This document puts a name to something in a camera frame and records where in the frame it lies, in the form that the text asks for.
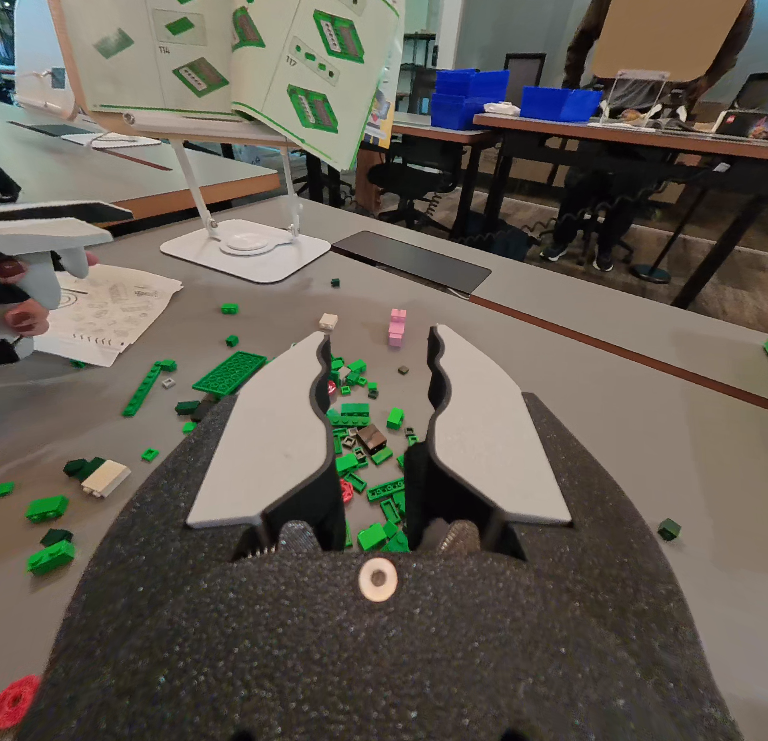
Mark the black office chair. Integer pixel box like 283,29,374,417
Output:
367,153,475,232

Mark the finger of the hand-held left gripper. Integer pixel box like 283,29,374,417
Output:
0,201,134,223
0,220,115,254

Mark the green rectangular plate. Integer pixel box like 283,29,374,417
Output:
192,351,268,397

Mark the white metal stand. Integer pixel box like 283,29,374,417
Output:
12,0,164,149
160,138,332,284

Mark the instruction page on wooden board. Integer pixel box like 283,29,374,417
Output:
39,0,406,172

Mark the heap of green toy bricks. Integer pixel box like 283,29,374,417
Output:
24,357,421,577

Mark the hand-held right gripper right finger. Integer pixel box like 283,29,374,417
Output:
403,324,572,555

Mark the long green plate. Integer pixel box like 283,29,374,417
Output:
122,360,164,419

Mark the black tablet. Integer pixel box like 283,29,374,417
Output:
331,231,493,294

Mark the blue plastic bin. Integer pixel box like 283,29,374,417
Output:
431,69,511,131
521,86,602,124

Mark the white printed paper bag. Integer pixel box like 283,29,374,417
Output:
36,266,184,368

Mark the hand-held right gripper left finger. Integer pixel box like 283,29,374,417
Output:
186,331,348,553

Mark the table with wooden edge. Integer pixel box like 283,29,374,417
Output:
474,114,768,310

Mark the adjoining grey desk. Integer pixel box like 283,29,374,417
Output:
471,267,768,407

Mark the person's left hand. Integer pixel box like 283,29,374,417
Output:
0,258,52,336

